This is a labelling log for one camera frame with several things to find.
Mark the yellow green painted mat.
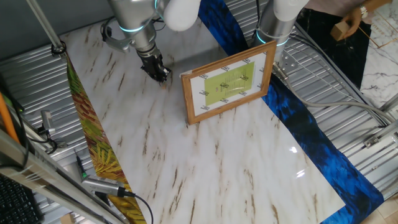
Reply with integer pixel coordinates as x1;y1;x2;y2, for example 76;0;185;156
65;54;147;224

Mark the black keyboard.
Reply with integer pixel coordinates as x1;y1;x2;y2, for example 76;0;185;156
0;174;43;224

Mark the black marble pattern sheet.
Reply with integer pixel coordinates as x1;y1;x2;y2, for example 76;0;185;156
295;7;373;90

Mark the thick grey base cable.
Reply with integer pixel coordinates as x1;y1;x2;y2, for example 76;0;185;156
272;62;396;124

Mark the person hand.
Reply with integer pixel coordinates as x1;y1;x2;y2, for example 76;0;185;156
341;8;364;40

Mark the silver ribbed camera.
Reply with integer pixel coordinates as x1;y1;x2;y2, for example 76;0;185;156
81;174;127;197

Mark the black ring clamp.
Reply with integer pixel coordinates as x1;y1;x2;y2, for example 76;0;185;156
51;41;67;57

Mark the thin aluminium pole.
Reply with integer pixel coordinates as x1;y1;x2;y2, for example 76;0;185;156
26;0;66;55

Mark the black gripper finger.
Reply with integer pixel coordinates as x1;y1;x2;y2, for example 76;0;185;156
154;63;172;83
142;67;160;81

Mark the wooden picture frame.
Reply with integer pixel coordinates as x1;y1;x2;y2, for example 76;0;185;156
180;39;277;125

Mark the aluminium frame bar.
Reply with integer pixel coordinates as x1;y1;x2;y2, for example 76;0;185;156
0;129;125;224

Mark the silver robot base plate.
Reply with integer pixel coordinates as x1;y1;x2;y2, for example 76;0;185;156
278;46;299;74

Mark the aluminium profile rail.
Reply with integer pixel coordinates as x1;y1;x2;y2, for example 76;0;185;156
363;119;398;149
377;93;398;113

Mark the orange pole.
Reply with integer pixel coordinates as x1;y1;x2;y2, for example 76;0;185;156
0;92;20;144

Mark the white gold lined sheet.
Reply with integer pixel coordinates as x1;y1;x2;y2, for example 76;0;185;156
351;0;398;110

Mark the black base cable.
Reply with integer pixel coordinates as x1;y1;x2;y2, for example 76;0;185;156
253;0;264;37

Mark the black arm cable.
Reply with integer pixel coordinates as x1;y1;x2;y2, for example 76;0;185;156
151;15;169;32

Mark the person forearm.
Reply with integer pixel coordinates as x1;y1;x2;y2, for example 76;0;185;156
363;0;393;13

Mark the thick black cable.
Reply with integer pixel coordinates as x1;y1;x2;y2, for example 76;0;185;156
0;74;30;170

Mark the large wooden cube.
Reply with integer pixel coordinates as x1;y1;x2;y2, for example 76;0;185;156
330;20;349;42

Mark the blue painted mat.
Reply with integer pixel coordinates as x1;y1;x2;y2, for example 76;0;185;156
198;0;385;224

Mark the white marble pattern sheet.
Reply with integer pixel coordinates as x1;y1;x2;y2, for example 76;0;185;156
60;12;346;224

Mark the black camera cable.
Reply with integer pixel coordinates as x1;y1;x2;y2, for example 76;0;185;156
123;190;155;224

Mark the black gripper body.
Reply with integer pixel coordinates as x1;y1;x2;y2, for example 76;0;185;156
136;46;163;74

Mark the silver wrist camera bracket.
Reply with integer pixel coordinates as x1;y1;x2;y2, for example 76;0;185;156
101;18;131;53

